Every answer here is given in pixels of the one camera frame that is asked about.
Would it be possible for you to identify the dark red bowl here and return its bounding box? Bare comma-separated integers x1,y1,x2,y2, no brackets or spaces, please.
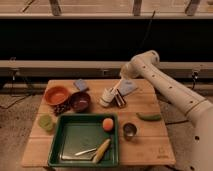
70,92,91,112

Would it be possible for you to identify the white paper cup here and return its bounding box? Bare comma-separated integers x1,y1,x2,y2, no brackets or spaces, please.
99,88,115,107

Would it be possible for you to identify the orange ball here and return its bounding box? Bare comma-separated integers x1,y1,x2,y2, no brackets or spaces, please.
102,118,114,131

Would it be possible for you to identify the orange bowl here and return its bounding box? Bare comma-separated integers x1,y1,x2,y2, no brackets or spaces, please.
44,86,70,106

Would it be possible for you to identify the green plastic tray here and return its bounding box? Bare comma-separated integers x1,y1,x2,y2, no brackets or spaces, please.
48,114,119,167

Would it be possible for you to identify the green pea pod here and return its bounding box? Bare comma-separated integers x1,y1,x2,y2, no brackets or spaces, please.
136,113,162,122

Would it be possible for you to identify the light blue cloth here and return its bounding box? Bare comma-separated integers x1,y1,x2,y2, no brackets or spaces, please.
119,79,138,96

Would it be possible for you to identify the black cable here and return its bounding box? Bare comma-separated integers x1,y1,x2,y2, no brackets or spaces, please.
133,9,157,61

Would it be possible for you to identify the small metal cup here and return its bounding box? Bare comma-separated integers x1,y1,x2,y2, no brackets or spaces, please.
123,123,137,140

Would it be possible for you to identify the bunch of dark grapes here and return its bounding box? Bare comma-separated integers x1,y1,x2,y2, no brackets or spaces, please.
54,104,70,116

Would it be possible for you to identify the white handled brush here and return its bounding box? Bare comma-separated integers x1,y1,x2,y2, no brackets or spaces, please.
111,79,122,94

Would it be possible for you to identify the striped brown block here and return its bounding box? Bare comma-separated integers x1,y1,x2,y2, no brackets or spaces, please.
115,90,126,108

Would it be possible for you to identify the blue sponge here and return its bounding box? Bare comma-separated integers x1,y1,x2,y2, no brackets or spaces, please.
74,79,89,91

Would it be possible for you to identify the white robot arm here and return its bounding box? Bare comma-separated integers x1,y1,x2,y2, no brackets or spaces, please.
120,50,213,171

